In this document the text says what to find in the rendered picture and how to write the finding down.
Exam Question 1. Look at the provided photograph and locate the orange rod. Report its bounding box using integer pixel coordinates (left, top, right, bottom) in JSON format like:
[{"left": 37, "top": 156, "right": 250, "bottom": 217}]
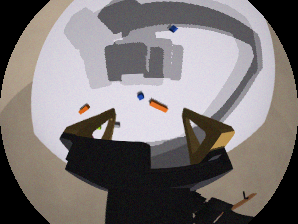
[
  {"left": 79, "top": 104, "right": 90, "bottom": 115},
  {"left": 149, "top": 100, "right": 168, "bottom": 113}
]

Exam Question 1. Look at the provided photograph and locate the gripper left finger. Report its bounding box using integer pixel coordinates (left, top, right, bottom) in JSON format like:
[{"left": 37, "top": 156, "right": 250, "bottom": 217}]
[{"left": 64, "top": 108, "right": 116, "bottom": 140}]

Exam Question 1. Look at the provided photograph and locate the grey rod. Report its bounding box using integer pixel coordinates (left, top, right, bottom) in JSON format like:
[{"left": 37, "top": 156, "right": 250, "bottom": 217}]
[{"left": 114, "top": 122, "right": 120, "bottom": 128}]

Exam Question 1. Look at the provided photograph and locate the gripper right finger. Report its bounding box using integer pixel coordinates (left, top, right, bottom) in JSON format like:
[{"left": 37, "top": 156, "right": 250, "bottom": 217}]
[{"left": 182, "top": 108, "right": 235, "bottom": 165}]

